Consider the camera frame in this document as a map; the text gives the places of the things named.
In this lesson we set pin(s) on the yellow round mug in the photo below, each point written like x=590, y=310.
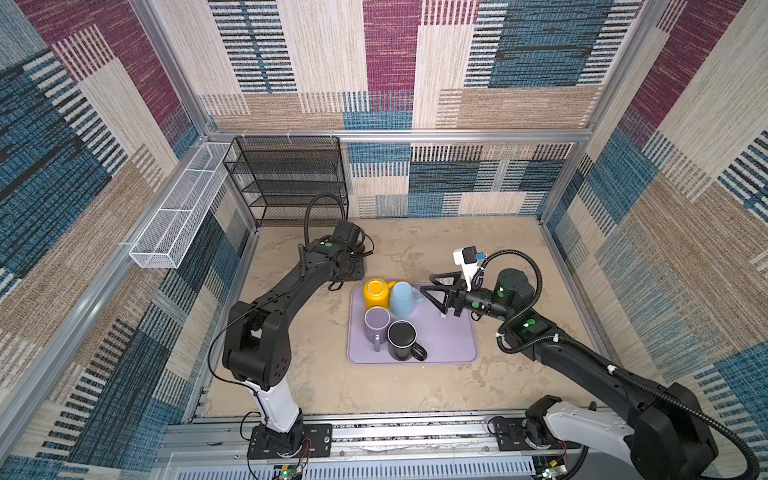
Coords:
x=376, y=293

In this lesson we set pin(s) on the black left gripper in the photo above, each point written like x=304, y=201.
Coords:
x=358, y=270

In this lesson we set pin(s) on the white wire mesh basket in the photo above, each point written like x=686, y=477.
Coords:
x=165, y=241

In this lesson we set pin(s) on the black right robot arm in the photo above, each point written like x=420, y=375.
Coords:
x=660, y=431

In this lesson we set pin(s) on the light blue plain mug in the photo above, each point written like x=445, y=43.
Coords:
x=403, y=299

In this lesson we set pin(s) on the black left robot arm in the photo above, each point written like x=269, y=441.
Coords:
x=257, y=348

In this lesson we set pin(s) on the black wire shelf rack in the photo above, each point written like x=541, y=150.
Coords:
x=279, y=177

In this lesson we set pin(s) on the black ceramic mug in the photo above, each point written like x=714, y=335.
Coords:
x=403, y=344

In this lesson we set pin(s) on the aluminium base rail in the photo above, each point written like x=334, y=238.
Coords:
x=474, y=444

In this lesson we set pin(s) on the lavender ceramic mug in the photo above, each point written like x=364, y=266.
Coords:
x=376, y=323

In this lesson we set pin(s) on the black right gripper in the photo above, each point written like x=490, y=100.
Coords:
x=455, y=296

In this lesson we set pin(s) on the lavender plastic tray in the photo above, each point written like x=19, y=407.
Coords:
x=449, y=340

